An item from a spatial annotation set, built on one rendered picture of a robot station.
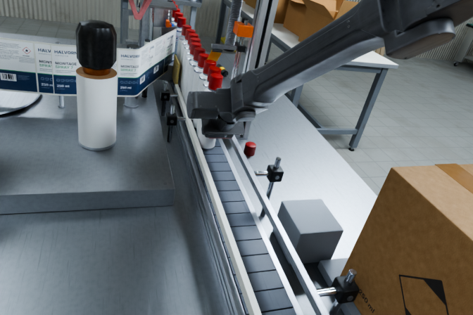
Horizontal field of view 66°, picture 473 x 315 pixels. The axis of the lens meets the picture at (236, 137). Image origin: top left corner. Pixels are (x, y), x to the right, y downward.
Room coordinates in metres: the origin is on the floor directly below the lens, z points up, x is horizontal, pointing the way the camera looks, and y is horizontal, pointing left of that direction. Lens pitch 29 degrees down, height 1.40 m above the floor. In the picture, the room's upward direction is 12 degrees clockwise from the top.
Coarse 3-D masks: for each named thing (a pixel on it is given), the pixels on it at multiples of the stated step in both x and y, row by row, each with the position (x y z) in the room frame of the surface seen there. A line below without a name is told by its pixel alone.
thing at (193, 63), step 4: (196, 48) 1.04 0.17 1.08; (200, 48) 1.05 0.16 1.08; (196, 52) 1.03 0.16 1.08; (200, 52) 1.03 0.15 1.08; (204, 52) 1.04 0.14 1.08; (196, 56) 1.03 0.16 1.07; (192, 60) 1.04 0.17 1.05; (196, 60) 1.03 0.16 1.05; (192, 64) 1.02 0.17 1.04; (196, 64) 1.02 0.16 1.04; (192, 68) 1.02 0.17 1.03; (192, 72) 1.02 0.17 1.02; (188, 76) 1.03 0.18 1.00; (192, 76) 1.02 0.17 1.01; (188, 80) 1.03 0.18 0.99; (188, 84) 1.03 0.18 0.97; (188, 88) 1.02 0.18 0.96; (188, 92) 1.02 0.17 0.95
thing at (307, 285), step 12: (240, 156) 0.70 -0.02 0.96; (252, 180) 0.62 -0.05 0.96; (264, 192) 0.58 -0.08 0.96; (264, 204) 0.55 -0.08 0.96; (276, 216) 0.52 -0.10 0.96; (276, 228) 0.49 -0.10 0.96; (288, 240) 0.46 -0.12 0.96; (288, 252) 0.44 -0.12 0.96; (300, 264) 0.42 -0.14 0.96; (300, 276) 0.40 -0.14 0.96; (312, 288) 0.37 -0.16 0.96; (312, 300) 0.36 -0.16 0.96; (324, 312) 0.34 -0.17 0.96
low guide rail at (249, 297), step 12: (180, 96) 1.06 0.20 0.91; (192, 132) 0.85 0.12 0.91; (204, 168) 0.69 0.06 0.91; (216, 192) 0.61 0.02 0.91; (216, 204) 0.58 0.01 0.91; (228, 228) 0.51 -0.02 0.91; (228, 240) 0.49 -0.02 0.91; (240, 264) 0.43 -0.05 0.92; (240, 276) 0.41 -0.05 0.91; (252, 288) 0.39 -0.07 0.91; (252, 300) 0.37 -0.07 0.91; (252, 312) 0.35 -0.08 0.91
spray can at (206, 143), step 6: (210, 78) 0.84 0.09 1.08; (216, 78) 0.84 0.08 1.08; (222, 78) 0.85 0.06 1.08; (210, 84) 0.84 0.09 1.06; (216, 84) 0.84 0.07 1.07; (204, 90) 0.85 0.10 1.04; (210, 90) 0.84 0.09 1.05; (198, 126) 0.84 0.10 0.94; (198, 132) 0.84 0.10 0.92; (198, 138) 0.83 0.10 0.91; (204, 138) 0.83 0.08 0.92; (204, 144) 0.83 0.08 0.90; (210, 144) 0.83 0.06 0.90
